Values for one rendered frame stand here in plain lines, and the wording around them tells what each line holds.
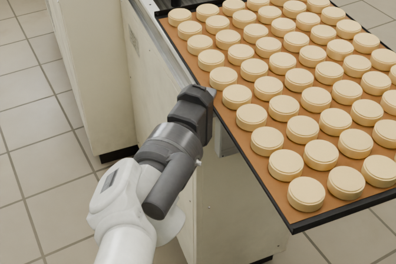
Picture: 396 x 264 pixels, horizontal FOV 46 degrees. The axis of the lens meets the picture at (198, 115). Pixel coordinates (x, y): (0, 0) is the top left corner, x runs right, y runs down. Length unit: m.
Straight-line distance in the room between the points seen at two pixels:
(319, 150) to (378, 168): 0.08
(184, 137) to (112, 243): 0.22
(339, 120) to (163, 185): 0.32
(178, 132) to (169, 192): 0.12
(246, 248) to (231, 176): 0.40
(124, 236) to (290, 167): 0.27
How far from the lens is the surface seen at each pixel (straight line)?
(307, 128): 0.75
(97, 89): 1.79
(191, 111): 0.73
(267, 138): 0.72
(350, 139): 0.75
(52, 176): 2.10
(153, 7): 1.30
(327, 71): 0.88
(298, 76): 0.85
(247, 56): 0.89
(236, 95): 0.79
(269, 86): 0.82
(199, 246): 1.45
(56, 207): 1.99
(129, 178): 0.60
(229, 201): 1.33
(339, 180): 0.69
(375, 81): 0.88
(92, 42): 1.68
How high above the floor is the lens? 1.52
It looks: 42 degrees down
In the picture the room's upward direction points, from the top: straight up
